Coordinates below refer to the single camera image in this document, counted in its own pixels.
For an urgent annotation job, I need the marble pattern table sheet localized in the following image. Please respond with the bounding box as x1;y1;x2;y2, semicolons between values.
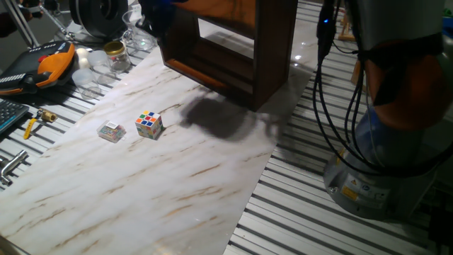
0;17;333;255

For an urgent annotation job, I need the white Rubik's cube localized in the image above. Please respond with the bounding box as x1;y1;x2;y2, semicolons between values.
134;110;164;140

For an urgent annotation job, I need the brown taped package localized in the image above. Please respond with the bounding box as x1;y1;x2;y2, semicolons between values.
350;58;366;88

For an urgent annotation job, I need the brass valve with yellow handle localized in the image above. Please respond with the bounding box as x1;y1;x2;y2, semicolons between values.
23;109;58;140

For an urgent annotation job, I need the clear plastic cup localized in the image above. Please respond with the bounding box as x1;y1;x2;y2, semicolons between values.
71;68;102;100
87;50;114;85

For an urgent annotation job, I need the aluminium profile post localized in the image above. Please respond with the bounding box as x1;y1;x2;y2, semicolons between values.
5;0;40;49

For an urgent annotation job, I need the dark brown wooden shelf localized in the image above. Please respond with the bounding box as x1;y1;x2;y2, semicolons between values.
159;0;299;113

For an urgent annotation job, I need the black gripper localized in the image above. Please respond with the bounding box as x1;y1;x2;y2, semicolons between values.
135;0;188;44

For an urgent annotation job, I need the chrome faucet fitting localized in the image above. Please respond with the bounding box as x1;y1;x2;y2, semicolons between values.
0;149;30;188

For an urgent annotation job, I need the bystander's dark sleeved forearm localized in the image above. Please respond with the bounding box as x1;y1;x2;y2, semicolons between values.
0;10;28;38

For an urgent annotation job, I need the bystander's bare hand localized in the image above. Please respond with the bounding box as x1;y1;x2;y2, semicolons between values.
21;6;44;21

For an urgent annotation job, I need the clear glass mug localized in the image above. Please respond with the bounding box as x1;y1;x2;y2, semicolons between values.
121;9;157;52

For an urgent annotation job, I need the black computer keyboard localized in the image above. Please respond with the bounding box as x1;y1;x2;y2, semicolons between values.
0;98;30;135

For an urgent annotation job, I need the orange and black teach pendant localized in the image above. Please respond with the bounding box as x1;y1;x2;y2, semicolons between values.
0;40;77;96

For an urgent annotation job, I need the black filament spool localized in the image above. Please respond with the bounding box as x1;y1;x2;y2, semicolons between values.
69;0;129;40

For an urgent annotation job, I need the light wooden rack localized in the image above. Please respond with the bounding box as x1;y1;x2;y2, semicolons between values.
338;13;357;43

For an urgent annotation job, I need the glass jar with gold lid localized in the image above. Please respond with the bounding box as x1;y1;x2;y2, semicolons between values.
103;40;132;74

